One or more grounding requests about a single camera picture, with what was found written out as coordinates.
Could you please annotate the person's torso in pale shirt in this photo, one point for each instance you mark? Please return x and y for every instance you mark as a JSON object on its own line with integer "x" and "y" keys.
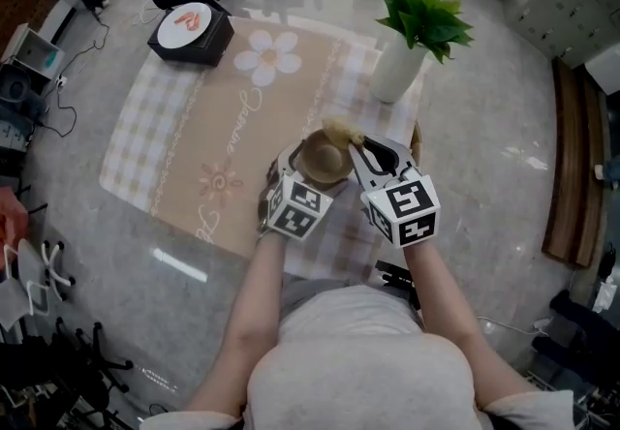
{"x": 358, "y": 370}

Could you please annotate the black metal stand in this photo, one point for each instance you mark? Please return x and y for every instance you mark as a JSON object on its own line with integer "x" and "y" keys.
{"x": 397, "y": 280}

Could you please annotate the black box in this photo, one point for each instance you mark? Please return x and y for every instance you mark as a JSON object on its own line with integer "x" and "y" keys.
{"x": 203, "y": 52}

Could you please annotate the white drawer unit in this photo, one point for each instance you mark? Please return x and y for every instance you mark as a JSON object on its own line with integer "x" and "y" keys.
{"x": 14, "y": 142}

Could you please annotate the white swivel chair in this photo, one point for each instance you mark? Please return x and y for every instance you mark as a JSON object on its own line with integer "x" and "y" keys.
{"x": 34, "y": 283}

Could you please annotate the table with checked flower tablecloth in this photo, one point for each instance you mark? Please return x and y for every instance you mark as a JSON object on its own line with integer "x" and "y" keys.
{"x": 203, "y": 128}

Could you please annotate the black swivel chair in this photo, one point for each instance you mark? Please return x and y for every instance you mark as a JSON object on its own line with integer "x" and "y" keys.
{"x": 92, "y": 365}

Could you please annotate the person's right forearm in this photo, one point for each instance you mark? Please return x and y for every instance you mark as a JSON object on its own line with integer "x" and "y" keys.
{"x": 445, "y": 312}

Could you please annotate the white plate with orange food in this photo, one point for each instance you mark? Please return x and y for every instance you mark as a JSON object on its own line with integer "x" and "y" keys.
{"x": 184, "y": 23}

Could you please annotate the plain white cabinet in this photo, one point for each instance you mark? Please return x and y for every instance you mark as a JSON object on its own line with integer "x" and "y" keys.
{"x": 605, "y": 72}

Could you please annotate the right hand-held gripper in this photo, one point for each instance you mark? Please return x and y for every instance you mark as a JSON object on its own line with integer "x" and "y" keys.
{"x": 407, "y": 205}

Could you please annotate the yellowish potato-like object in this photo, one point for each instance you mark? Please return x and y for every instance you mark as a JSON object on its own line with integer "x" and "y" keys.
{"x": 341, "y": 132}

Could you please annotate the green leafy plant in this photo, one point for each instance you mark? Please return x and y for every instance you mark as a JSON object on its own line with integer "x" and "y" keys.
{"x": 426, "y": 19}

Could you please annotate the wooden bench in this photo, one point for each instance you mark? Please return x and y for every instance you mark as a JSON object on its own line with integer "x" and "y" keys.
{"x": 574, "y": 166}

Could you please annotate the person's left forearm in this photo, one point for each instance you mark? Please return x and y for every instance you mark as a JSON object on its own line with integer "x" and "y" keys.
{"x": 252, "y": 312}

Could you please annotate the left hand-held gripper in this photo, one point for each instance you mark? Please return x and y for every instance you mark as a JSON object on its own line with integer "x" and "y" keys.
{"x": 300, "y": 210}

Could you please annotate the wooden chair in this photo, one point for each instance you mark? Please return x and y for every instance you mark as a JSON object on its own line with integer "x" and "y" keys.
{"x": 416, "y": 142}

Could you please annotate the brown bowl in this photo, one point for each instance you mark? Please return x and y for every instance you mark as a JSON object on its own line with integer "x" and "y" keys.
{"x": 324, "y": 159}

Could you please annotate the small open white cabinet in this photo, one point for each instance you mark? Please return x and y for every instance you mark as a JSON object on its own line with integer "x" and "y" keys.
{"x": 31, "y": 52}

